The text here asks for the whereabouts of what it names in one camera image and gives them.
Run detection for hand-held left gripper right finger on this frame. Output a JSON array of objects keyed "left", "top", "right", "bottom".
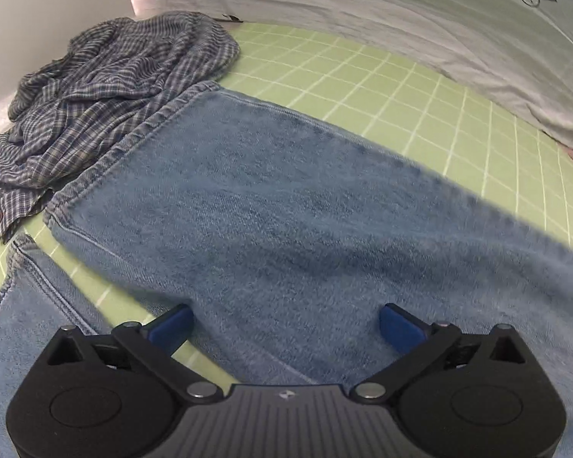
[{"left": 350, "top": 303, "right": 532, "bottom": 404}]

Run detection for green grid cutting mat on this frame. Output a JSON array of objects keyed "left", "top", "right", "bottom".
[{"left": 0, "top": 21, "right": 573, "bottom": 316}]

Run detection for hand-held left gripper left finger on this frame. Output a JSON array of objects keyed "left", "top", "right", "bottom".
[{"left": 43, "top": 304, "right": 226, "bottom": 404}]

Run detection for pale carrot print sheet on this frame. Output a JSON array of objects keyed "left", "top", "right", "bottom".
[{"left": 121, "top": 0, "right": 573, "bottom": 163}]

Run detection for blue denim jeans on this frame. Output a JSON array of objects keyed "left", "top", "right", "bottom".
[{"left": 0, "top": 80, "right": 573, "bottom": 458}]

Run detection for white foam board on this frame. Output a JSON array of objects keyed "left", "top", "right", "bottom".
[{"left": 0, "top": 0, "right": 140, "bottom": 108}]

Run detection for blue plaid shirt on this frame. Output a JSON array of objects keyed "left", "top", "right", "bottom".
[{"left": 0, "top": 10, "right": 242, "bottom": 245}]

